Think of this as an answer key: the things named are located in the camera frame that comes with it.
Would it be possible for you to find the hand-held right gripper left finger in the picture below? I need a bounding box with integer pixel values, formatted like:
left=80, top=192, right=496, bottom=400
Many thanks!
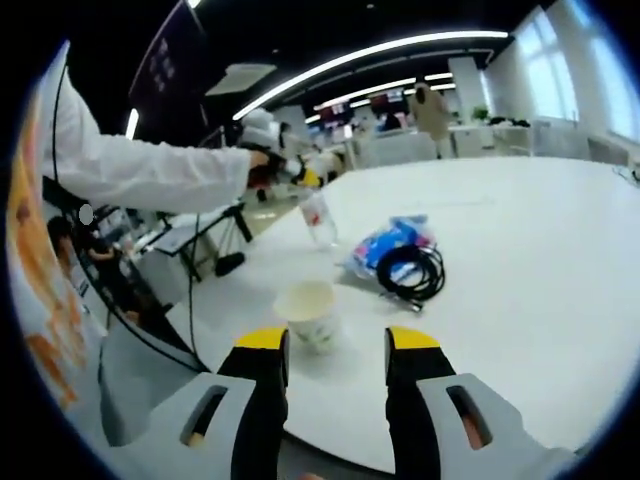
left=105, top=327, right=292, bottom=480

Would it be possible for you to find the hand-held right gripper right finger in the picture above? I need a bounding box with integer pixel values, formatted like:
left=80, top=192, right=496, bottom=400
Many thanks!
left=383, top=324, right=577, bottom=480

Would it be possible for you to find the clear water bottle item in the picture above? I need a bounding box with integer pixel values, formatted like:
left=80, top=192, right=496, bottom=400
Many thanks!
left=298, top=192, right=342, bottom=250

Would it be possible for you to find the white paper cup item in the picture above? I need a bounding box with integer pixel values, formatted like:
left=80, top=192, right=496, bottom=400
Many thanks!
left=273, top=280, right=343, bottom=357

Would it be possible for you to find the white packet with blue oval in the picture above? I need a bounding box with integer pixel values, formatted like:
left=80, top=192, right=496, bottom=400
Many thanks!
left=342, top=232, right=401, bottom=282

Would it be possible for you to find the blue tissue pack item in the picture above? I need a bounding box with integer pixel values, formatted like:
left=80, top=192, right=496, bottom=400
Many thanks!
left=387, top=214, right=437, bottom=251

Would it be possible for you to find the black cable item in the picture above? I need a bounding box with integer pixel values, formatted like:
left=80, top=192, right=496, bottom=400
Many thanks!
left=376, top=244, right=447, bottom=315

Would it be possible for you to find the person's left hand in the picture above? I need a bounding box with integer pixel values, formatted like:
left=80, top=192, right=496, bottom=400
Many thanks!
left=246, top=149, right=273, bottom=177

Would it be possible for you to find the ceiling air vent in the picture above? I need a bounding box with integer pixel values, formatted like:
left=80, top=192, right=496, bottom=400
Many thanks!
left=204, top=63, right=279, bottom=97

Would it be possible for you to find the black tripod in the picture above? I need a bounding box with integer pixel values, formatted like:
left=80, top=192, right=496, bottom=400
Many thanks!
left=188, top=201, right=255, bottom=282

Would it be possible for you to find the black oval object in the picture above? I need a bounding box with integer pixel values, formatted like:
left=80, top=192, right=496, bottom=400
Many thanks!
left=214, top=251, right=247, bottom=278

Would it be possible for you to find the ceiling light strip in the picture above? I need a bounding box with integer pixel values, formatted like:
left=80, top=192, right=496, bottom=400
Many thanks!
left=231, top=30, right=510, bottom=122

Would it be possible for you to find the white table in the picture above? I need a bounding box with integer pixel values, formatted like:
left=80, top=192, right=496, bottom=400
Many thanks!
left=164, top=154, right=640, bottom=476

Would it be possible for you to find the small window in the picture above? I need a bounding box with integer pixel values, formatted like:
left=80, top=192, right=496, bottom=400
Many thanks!
left=514, top=9, right=582, bottom=122

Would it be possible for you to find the large window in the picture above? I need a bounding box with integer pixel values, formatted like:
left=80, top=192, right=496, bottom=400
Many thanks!
left=584, top=22, right=640, bottom=137

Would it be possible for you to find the dark wall screen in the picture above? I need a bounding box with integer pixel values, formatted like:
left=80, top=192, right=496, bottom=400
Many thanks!
left=128, top=0, right=209, bottom=127

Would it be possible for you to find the thin black worn cable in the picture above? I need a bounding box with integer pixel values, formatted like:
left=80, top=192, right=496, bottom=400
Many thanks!
left=51, top=62, right=71, bottom=184

